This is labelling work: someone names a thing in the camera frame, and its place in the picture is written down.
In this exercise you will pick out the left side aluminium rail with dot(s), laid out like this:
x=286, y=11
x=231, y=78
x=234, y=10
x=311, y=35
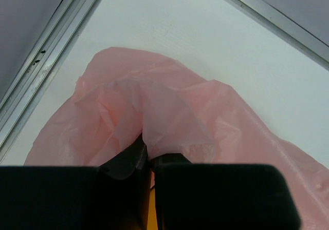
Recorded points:
x=41, y=65

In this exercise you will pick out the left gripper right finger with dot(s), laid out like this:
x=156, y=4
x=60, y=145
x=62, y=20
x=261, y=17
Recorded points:
x=172, y=158

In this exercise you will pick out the aluminium rail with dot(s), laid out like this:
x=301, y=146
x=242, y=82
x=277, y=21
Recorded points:
x=285, y=28
x=41, y=65

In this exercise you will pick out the pink plastic bag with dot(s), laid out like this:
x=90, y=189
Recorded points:
x=125, y=93

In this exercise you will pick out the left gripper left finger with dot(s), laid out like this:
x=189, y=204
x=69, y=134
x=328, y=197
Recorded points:
x=132, y=161

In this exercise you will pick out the back aluminium rail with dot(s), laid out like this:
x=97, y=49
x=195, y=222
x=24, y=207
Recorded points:
x=285, y=28

